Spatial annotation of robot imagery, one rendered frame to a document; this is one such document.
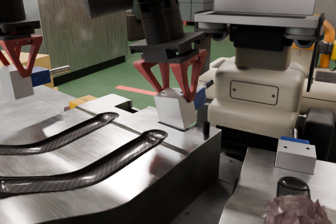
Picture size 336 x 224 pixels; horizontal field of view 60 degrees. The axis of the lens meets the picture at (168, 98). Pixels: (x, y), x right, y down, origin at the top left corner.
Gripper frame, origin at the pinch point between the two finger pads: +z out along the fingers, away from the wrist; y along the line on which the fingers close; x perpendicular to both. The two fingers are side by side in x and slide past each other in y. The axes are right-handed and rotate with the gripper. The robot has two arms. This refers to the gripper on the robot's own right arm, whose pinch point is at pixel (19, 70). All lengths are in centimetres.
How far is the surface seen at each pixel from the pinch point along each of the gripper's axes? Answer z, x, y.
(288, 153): 7.4, 14.5, 45.8
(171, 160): 6.5, 2.1, 34.8
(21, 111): 15.2, 5.6, -16.9
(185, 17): 85, 712, -480
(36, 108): 15.3, 8.9, -16.0
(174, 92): 1.0, 10.4, 28.8
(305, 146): 7, 18, 47
